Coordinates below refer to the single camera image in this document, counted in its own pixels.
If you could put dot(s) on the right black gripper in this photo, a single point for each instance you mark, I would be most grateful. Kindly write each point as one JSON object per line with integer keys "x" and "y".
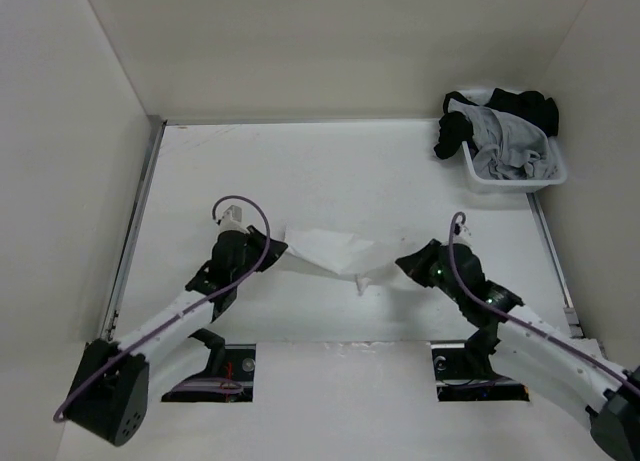
{"x": 414, "y": 264}

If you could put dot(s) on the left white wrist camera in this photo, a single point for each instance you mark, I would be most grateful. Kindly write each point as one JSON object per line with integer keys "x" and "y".
{"x": 231, "y": 220}

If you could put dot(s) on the white plastic basket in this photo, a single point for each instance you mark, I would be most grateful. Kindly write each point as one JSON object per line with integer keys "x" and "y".
{"x": 480, "y": 185}

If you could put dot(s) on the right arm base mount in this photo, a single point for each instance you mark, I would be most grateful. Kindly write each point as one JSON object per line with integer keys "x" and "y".
{"x": 463, "y": 373}

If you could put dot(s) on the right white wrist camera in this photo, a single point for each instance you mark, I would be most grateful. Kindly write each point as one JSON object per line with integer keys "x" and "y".
{"x": 463, "y": 235}

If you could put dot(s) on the white tank top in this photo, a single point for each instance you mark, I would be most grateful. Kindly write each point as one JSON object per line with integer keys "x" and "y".
{"x": 346, "y": 255}

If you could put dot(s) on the grey tank top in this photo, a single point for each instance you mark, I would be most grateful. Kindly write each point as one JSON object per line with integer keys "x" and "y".
{"x": 509, "y": 147}

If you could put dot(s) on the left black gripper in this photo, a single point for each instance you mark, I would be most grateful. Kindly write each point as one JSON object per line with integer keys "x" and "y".
{"x": 276, "y": 250}

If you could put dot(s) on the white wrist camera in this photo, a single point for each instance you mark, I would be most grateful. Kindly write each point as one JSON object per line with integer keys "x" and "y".
{"x": 231, "y": 220}
{"x": 463, "y": 235}

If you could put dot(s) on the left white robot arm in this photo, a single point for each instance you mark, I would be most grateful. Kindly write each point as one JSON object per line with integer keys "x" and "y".
{"x": 115, "y": 380}

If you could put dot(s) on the black tank top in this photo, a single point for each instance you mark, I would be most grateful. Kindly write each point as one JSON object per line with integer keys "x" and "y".
{"x": 454, "y": 128}

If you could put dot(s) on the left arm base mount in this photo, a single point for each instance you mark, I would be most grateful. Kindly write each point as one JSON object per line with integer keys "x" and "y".
{"x": 226, "y": 377}

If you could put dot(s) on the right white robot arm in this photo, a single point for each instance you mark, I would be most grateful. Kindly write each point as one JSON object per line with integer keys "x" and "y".
{"x": 511, "y": 340}

